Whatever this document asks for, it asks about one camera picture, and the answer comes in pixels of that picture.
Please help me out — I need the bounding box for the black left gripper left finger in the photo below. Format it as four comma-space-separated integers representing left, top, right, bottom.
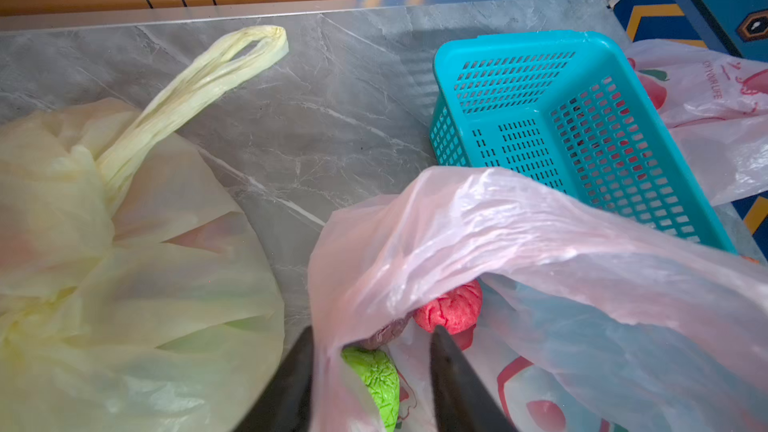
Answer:
233, 327, 314, 432

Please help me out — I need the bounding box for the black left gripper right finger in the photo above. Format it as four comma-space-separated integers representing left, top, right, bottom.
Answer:
430, 326, 518, 432

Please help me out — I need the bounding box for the green ball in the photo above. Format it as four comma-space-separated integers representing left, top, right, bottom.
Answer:
341, 347, 400, 432

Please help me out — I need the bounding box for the red ball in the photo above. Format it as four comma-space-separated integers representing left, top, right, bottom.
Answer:
413, 280, 483, 335

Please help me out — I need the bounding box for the pink plastic bag with hearts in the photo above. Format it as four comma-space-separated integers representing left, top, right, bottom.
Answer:
308, 167, 767, 431

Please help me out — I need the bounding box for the dark maroon ball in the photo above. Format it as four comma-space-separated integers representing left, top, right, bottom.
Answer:
356, 313, 412, 350

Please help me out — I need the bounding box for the yellow knotted plastic bag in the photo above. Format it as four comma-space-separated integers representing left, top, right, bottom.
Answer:
1, 25, 289, 431

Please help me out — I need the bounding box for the pink knotted plastic bag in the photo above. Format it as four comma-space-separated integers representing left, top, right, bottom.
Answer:
625, 40, 767, 205

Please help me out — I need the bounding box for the teal plastic basket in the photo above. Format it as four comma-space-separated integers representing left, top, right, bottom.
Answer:
430, 31, 734, 252

